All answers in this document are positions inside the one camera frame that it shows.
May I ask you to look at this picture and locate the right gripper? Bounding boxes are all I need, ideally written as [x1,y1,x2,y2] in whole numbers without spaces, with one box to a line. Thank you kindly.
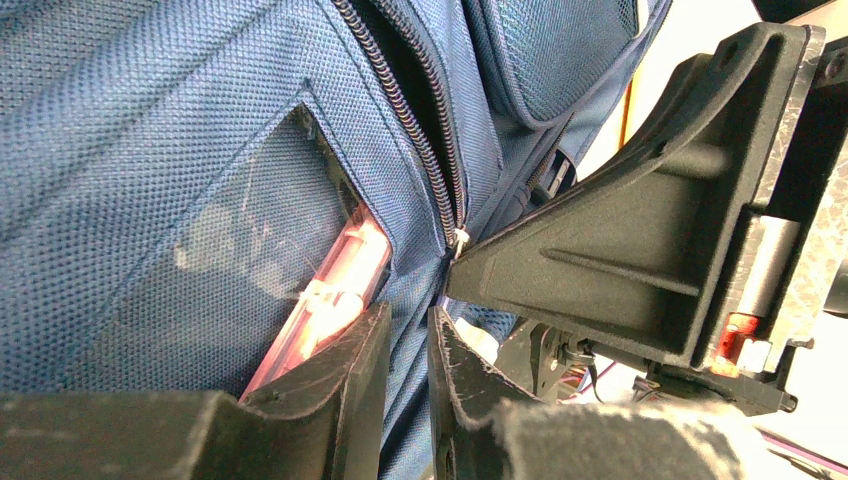
[446,23,847,415]

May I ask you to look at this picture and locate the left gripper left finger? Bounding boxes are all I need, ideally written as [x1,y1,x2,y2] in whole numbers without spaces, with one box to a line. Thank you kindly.
[1,303,391,479]

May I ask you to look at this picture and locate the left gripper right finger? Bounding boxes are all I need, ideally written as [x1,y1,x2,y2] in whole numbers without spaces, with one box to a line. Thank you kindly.
[428,307,783,479]

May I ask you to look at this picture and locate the pink eraser stick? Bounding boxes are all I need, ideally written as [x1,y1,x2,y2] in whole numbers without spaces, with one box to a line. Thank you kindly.
[241,204,392,400]

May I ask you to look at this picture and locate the navy blue student backpack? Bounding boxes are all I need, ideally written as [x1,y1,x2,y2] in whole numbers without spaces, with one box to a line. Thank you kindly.
[1,1,670,479]

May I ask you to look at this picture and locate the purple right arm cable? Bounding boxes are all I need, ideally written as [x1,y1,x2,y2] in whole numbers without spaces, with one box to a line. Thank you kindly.
[758,427,848,465]

